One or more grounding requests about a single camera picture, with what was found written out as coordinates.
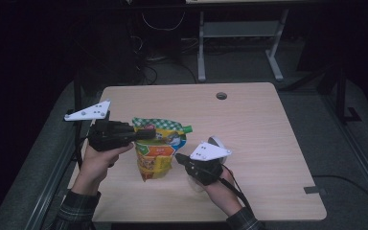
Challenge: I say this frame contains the person's left hand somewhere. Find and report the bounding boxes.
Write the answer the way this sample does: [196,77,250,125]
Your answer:
[72,143,135,194]

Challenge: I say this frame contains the person's right hand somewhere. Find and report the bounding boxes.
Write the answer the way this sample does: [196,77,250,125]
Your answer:
[187,169,244,218]

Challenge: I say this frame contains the white metal desk frame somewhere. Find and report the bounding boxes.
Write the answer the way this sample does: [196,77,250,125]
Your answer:
[185,0,317,82]

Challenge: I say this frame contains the black metal stand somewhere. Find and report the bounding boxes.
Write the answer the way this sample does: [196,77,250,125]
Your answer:
[312,63,362,125]
[72,72,87,128]

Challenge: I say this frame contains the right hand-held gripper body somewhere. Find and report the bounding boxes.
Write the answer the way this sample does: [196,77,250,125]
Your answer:
[185,141,233,187]

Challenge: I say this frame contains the grey tape piece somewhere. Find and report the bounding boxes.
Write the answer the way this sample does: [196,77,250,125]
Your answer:
[304,185,328,196]

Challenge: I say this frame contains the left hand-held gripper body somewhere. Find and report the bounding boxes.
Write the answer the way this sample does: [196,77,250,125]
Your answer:
[64,99,140,152]

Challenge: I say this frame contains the yellow seasoning refill pouch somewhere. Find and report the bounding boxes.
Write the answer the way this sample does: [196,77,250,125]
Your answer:
[131,117,194,182]

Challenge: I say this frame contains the black cable on floor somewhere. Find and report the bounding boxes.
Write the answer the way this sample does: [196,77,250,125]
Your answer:
[310,173,368,215]

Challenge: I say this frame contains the white hanging cable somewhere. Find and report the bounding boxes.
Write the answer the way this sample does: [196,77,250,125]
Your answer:
[141,11,186,33]

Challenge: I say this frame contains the black floor cables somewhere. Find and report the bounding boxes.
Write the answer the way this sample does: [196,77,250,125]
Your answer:
[130,33,199,85]

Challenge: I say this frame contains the aluminium rail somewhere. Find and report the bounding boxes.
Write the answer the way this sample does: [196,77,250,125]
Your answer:
[319,92,368,210]
[23,133,87,230]

